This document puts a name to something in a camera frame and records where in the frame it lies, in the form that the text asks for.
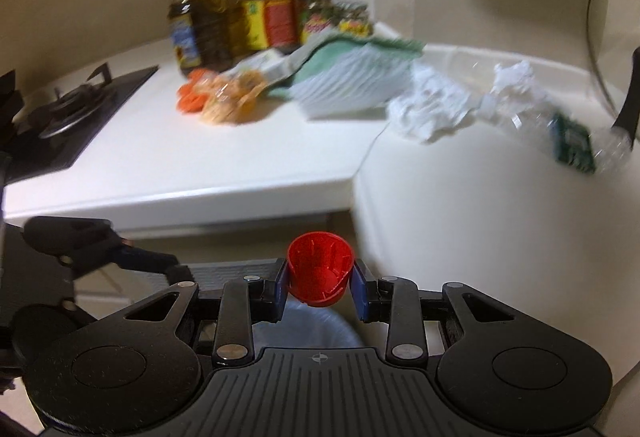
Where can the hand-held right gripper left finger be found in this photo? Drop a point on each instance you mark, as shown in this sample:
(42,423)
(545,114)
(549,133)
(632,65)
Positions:
(281,297)

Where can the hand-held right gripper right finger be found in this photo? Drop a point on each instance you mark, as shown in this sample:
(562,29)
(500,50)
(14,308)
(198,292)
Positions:
(359,297)

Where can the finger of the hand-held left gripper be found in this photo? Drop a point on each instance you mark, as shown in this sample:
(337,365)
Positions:
(180,274)
(145,261)

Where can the blue lined waste bin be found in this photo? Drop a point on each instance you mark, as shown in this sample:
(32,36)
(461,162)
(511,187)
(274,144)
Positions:
(305,327)

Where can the red plastic cup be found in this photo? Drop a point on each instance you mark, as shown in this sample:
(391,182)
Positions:
(315,267)

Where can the green grey cloth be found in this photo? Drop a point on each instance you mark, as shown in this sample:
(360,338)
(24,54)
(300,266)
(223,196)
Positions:
(330,54)

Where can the black gas stove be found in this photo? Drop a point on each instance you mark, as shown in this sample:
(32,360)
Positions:
(75,117)

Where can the orange plastic bag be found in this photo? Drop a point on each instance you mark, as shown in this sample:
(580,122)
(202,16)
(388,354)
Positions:
(190,92)

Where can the clear orange snack bag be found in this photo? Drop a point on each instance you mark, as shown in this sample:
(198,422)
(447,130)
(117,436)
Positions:
(230,97)

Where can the white striped plastic bag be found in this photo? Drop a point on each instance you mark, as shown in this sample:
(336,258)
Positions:
(350,84)

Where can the blue label oil bottle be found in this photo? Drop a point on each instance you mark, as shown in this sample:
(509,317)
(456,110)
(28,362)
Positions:
(186,32)

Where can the amber oil bottle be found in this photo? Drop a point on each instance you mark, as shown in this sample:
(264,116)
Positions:
(215,17)

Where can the clear plastic wrapper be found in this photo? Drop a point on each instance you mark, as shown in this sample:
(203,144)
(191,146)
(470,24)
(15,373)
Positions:
(570,137)

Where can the checkered lid sauce jar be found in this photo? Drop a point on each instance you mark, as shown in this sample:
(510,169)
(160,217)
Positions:
(354,19)

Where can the black lid sauce jar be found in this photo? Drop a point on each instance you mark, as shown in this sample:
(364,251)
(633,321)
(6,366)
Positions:
(316,19)

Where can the glass pot lid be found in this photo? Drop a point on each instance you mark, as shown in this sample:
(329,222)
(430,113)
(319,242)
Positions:
(627,87)

